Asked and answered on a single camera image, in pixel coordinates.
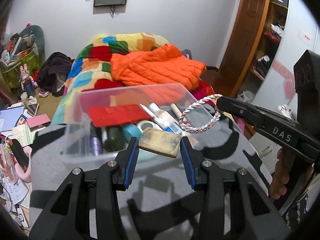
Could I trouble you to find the braided pink white hairband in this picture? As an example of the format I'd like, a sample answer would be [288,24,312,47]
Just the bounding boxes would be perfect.
[178,94,222,134]

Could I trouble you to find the white squeeze tube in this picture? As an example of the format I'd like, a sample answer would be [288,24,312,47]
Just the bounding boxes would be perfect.
[140,103,182,134]

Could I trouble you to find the dark green spray bottle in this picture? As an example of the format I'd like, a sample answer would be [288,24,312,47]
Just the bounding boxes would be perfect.
[102,126,126,152]

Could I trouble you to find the worn yellow sponge block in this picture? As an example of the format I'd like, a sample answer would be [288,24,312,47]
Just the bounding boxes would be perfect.
[138,127,181,158]

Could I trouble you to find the red foil pouch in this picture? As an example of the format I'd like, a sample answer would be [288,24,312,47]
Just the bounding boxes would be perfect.
[88,105,151,127]

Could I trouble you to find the slim beige red tube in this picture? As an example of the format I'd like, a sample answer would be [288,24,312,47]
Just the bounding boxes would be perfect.
[170,103,182,120]

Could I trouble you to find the person right hand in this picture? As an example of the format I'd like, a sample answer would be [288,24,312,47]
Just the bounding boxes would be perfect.
[269,148,289,199]

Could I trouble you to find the purple small bottle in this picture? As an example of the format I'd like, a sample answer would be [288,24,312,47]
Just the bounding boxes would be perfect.
[90,129,103,156]

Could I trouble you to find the pink black hair dryer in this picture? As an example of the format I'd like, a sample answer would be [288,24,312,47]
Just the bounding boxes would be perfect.
[9,139,32,183]

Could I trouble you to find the grey black blanket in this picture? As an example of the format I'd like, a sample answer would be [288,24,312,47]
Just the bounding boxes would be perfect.
[29,115,272,239]

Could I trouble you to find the clear plastic storage box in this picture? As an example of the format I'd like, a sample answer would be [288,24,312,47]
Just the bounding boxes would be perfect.
[60,82,218,170]

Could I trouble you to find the pink small box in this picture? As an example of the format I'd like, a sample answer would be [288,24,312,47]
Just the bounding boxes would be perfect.
[26,114,51,129]

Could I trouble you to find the orange puffer jacket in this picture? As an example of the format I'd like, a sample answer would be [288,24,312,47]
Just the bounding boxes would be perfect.
[111,44,207,90]

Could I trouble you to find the blue tape roll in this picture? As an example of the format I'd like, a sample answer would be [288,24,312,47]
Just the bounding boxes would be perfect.
[122,124,142,142]

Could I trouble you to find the wooden wardrobe shelves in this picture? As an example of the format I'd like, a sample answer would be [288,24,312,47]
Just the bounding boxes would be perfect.
[213,0,289,98]

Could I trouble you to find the blue white booklet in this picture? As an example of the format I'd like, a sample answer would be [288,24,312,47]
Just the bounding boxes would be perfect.
[0,106,24,132]

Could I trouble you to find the pink bunny figure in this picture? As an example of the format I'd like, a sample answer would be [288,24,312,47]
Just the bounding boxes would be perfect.
[20,64,38,97]

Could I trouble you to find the dark purple clothes pile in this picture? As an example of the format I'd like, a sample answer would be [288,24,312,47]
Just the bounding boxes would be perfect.
[36,52,73,96]

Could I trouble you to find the colourful patchwork quilt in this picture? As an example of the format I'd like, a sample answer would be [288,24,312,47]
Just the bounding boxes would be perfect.
[52,33,170,125]

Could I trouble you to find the green bag of clutter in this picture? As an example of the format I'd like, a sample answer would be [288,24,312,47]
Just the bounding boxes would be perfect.
[1,25,45,88]

